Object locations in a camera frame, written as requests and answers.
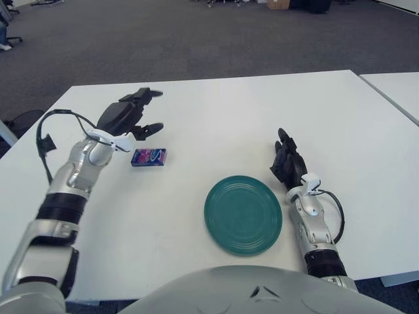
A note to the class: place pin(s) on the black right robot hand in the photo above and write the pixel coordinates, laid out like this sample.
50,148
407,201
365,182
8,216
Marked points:
291,163

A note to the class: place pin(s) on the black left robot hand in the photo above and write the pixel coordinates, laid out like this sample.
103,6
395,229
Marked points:
119,114

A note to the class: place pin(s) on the purple blue gum pack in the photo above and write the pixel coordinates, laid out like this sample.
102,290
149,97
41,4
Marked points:
149,157

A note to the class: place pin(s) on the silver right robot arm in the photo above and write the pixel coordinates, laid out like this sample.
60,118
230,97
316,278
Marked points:
311,225

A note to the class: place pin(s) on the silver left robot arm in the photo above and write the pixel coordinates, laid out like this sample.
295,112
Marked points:
75,173

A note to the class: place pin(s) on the green round plate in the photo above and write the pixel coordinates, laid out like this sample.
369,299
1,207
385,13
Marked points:
242,216

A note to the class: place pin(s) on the black round floor object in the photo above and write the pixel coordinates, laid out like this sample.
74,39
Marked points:
27,121

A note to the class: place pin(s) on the white board edge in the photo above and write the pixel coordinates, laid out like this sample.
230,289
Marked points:
7,132

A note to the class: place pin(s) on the black chair wheels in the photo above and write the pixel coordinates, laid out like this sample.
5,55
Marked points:
217,3

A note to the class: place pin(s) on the silver robot torso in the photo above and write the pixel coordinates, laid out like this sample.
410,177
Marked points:
212,289

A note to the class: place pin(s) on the black cabinet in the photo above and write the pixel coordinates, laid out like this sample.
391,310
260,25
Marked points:
307,6

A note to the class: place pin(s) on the brown cardboard box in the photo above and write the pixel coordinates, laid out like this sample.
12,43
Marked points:
278,4

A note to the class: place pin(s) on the white table frame bracket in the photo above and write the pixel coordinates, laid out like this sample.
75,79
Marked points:
399,280

